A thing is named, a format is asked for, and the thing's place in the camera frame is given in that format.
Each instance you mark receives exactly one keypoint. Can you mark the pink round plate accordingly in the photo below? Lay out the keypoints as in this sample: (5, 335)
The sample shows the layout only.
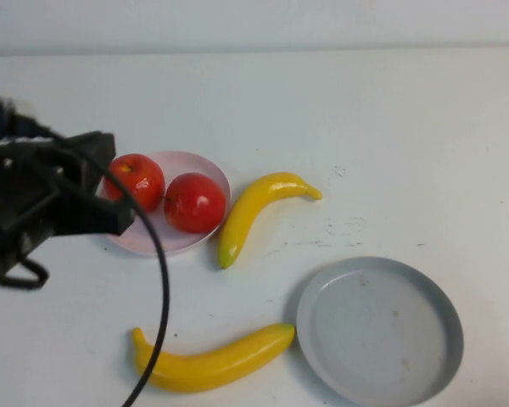
(191, 161)

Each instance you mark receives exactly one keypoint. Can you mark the yellow plastic banana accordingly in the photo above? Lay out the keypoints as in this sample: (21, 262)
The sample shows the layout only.
(246, 212)
(203, 369)

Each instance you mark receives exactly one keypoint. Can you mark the grey round plate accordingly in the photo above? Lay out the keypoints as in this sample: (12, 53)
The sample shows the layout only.
(377, 335)

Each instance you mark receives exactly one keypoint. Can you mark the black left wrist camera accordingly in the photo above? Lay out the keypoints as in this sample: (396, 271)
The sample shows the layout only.
(8, 116)

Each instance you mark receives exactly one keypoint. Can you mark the red apple with yellow top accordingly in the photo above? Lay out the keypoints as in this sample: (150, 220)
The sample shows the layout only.
(140, 178)

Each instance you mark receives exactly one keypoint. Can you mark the dark red apple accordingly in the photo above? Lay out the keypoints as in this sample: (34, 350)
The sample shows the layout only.
(195, 203)

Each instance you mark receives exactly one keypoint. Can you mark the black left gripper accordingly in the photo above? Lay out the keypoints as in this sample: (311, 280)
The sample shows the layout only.
(21, 199)

